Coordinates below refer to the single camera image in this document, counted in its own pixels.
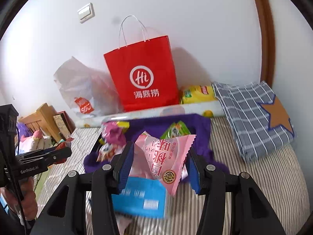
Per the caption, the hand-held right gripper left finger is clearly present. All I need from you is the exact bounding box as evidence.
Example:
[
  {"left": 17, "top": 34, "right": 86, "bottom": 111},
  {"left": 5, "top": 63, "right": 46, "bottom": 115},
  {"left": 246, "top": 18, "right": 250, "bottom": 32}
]
[{"left": 29, "top": 141, "right": 135, "bottom": 235}]

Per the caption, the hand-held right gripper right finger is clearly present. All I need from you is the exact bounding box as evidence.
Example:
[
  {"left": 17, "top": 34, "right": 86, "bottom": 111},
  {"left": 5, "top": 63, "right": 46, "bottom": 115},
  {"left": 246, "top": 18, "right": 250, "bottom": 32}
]
[{"left": 187, "top": 146, "right": 286, "bottom": 235}]

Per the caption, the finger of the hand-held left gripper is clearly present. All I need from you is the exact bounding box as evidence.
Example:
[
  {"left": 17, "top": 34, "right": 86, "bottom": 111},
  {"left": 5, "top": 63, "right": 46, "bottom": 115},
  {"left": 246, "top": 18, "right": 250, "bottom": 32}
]
[
  {"left": 15, "top": 147, "right": 59, "bottom": 160},
  {"left": 18, "top": 147, "right": 72, "bottom": 167}
]

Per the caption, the white red snack packet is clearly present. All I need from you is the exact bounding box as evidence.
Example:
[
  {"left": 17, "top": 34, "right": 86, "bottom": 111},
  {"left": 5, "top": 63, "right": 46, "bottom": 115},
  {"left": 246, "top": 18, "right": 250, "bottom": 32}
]
[{"left": 96, "top": 142, "right": 116, "bottom": 162}]

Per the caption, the pink white snack packet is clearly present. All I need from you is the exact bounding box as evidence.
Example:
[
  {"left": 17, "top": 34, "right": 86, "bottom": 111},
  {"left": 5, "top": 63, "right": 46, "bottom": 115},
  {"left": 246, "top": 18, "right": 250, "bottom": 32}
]
[{"left": 134, "top": 131, "right": 197, "bottom": 197}]

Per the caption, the magenta snack packet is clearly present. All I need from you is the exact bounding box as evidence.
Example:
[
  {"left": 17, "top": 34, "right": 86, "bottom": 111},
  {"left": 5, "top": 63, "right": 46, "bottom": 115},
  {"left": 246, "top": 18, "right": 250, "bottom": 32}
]
[{"left": 101, "top": 120, "right": 130, "bottom": 147}]

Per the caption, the green snack packet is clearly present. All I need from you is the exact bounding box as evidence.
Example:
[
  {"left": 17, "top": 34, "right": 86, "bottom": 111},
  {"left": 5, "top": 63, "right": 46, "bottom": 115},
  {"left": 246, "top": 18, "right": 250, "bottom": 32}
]
[{"left": 160, "top": 120, "right": 191, "bottom": 140}]

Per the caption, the person's left forearm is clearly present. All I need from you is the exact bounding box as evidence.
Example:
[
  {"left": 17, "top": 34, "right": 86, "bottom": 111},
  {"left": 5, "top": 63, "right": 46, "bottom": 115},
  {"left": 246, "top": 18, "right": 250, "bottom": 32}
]
[{"left": 0, "top": 206, "right": 35, "bottom": 235}]

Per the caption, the person's left hand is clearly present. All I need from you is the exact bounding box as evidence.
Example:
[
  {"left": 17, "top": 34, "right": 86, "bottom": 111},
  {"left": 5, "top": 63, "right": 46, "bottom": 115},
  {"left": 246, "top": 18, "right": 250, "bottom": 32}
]
[{"left": 0, "top": 176, "right": 38, "bottom": 219}]

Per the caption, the pink plush toy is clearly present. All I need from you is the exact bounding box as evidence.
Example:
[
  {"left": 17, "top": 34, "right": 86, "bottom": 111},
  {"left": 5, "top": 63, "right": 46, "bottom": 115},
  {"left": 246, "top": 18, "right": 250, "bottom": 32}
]
[{"left": 20, "top": 130, "right": 53, "bottom": 152}]

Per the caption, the green blanket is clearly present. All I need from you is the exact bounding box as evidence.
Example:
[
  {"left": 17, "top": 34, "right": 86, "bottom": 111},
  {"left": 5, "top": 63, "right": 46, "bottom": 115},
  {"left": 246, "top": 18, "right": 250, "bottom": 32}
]
[{"left": 33, "top": 169, "right": 53, "bottom": 196}]

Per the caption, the purple plush toy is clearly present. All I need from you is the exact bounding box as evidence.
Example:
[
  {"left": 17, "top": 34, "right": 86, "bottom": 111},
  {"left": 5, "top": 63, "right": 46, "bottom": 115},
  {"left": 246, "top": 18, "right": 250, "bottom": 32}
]
[{"left": 17, "top": 122, "right": 33, "bottom": 137}]

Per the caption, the blue tissue box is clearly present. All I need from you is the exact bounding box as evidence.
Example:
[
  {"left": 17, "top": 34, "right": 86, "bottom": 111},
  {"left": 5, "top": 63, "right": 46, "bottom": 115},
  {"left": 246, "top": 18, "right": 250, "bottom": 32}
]
[{"left": 111, "top": 176, "right": 169, "bottom": 219}]

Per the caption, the patterned book box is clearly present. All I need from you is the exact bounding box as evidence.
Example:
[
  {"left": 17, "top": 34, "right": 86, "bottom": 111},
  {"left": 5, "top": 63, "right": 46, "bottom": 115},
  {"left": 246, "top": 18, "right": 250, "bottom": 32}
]
[{"left": 53, "top": 111, "right": 76, "bottom": 140}]

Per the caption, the wooden headboard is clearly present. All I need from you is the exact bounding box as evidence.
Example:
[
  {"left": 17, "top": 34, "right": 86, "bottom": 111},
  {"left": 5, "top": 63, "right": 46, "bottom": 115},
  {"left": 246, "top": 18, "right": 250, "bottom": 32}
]
[{"left": 18, "top": 103, "right": 61, "bottom": 144}]

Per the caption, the striped mattress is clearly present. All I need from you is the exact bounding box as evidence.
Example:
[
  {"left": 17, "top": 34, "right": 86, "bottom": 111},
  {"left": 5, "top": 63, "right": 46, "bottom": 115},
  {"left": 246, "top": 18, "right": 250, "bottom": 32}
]
[{"left": 35, "top": 116, "right": 311, "bottom": 235}]

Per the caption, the patterned paper roll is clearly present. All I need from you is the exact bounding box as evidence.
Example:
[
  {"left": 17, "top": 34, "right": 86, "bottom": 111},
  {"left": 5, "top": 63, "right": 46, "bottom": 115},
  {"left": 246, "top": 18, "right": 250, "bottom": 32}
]
[{"left": 75, "top": 103, "right": 225, "bottom": 128}]

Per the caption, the white plastic bag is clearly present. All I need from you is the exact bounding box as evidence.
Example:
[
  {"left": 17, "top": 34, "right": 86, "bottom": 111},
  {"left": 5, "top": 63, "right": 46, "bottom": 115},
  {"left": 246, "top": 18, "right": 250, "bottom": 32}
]
[{"left": 53, "top": 56, "right": 123, "bottom": 120}]

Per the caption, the checkered cloth with star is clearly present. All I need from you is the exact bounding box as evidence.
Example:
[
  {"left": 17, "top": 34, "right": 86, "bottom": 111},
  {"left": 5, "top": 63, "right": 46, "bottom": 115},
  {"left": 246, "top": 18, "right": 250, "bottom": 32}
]
[{"left": 211, "top": 80, "right": 295, "bottom": 164}]

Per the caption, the yellow drink pack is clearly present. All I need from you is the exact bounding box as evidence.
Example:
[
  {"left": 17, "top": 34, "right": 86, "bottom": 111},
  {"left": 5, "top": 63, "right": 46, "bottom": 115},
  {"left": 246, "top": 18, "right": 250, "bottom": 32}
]
[{"left": 180, "top": 85, "right": 217, "bottom": 104}]

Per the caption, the red paper bag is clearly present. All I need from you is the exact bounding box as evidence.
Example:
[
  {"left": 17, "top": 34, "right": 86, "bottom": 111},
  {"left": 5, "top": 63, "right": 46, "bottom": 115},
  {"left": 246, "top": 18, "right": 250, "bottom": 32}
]
[{"left": 103, "top": 15, "right": 181, "bottom": 112}]

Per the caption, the black cable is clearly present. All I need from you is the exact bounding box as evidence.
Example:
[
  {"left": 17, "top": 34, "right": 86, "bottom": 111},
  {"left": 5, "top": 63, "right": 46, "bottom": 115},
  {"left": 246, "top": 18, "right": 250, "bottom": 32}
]
[{"left": 4, "top": 125, "right": 28, "bottom": 235}]

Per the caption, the white light switch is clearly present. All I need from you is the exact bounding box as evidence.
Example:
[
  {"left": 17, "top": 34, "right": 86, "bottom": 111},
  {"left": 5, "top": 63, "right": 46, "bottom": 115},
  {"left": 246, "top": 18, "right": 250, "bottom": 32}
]
[{"left": 77, "top": 3, "right": 94, "bottom": 24}]

